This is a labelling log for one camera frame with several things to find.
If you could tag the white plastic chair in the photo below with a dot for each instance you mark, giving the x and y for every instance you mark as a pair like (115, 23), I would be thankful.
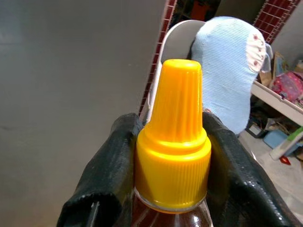
(177, 40)

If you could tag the white table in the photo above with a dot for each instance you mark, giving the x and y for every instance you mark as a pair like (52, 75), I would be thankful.
(277, 101)

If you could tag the red brick pillar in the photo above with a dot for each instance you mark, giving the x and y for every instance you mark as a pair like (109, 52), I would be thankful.
(163, 30)
(274, 16)

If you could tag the grey fridge door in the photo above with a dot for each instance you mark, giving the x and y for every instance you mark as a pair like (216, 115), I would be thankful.
(66, 82)

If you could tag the green white plastic stool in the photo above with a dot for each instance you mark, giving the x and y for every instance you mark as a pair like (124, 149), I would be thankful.
(287, 144)

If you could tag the black box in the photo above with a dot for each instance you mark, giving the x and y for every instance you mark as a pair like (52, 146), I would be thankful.
(255, 130)

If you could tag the small red object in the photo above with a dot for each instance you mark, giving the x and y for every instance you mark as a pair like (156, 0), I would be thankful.
(285, 160)

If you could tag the light blue cloth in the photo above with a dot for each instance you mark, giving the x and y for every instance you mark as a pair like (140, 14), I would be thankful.
(225, 71)

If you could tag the brown cardboard box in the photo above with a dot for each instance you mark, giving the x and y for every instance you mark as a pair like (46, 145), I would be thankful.
(279, 65)

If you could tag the light blue plastic box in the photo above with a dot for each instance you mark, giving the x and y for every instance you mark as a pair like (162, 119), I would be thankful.
(275, 139)

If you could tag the pink patterned bag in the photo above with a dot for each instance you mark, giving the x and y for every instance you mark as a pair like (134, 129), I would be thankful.
(287, 86)

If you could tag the amber bottle yellow cap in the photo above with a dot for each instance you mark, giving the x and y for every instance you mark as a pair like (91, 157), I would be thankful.
(172, 153)

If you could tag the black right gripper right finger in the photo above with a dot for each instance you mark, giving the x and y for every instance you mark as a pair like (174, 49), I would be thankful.
(239, 179)

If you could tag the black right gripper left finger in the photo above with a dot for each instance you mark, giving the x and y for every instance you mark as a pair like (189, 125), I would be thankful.
(101, 170)

